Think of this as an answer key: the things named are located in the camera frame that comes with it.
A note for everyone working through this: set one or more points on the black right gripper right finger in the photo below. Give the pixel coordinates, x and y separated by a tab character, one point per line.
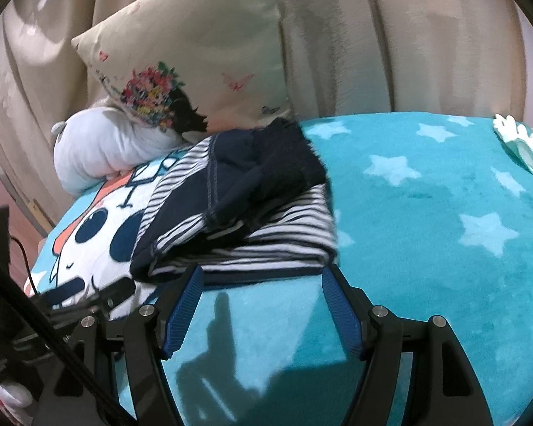
415	372

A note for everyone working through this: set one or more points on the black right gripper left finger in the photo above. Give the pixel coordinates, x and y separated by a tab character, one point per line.
110	373

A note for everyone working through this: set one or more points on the navy striped frog pants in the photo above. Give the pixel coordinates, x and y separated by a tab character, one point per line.
253	203

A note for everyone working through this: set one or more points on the turquoise cartoon fleece blanket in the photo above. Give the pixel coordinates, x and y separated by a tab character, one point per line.
432	217

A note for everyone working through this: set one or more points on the white turquoise plush toy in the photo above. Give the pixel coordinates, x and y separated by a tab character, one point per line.
516	138

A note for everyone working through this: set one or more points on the cream floral print pillow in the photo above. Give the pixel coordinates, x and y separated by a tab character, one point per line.
192	66

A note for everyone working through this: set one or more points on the beige curtain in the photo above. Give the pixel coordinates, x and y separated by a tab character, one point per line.
463	57

